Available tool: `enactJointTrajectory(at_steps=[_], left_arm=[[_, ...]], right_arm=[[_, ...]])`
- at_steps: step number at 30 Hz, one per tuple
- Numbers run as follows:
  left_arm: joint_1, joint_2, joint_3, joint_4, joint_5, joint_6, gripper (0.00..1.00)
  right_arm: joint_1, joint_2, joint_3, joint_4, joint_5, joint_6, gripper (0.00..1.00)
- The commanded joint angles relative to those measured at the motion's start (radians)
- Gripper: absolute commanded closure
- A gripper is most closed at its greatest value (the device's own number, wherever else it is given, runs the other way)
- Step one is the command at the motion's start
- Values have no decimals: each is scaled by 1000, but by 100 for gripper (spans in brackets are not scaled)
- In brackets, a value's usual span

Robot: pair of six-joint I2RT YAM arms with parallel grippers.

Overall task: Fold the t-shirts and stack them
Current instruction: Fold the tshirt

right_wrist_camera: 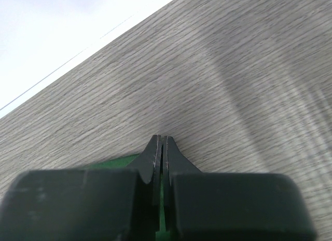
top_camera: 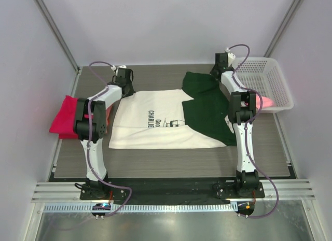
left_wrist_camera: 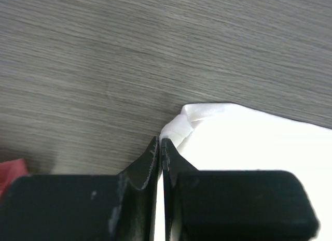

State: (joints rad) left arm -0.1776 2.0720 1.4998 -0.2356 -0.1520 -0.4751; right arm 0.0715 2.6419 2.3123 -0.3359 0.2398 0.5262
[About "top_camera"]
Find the aluminium frame rail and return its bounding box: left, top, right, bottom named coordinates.
left=32, top=179, right=315, bottom=204

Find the white perforated plastic basket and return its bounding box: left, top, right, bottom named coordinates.
left=236, top=57, right=294, bottom=113

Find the left aluminium corner post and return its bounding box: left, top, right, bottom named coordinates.
left=34, top=0, right=80, bottom=73

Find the pink t shirt in basket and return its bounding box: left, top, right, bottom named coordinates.
left=256, top=95, right=275, bottom=109

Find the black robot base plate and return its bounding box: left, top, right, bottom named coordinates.
left=76, top=177, right=265, bottom=205

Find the aluminium corner post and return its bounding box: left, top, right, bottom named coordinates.
left=34, top=0, right=80, bottom=73
left=264, top=0, right=304, bottom=58

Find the white and green t shirt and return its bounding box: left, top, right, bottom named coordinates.
left=108, top=72, right=237, bottom=150

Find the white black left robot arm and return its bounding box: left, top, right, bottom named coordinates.
left=73, top=65, right=135, bottom=200

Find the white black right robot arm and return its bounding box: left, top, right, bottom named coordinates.
left=210, top=51, right=259, bottom=197

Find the right aluminium corner post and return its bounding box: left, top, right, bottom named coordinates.
left=264, top=0, right=304, bottom=58

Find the white slotted cable duct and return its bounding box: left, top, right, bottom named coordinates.
left=43, top=202, right=238, bottom=214

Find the folded salmon t shirt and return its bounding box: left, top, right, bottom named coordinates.
left=105, top=105, right=113, bottom=127

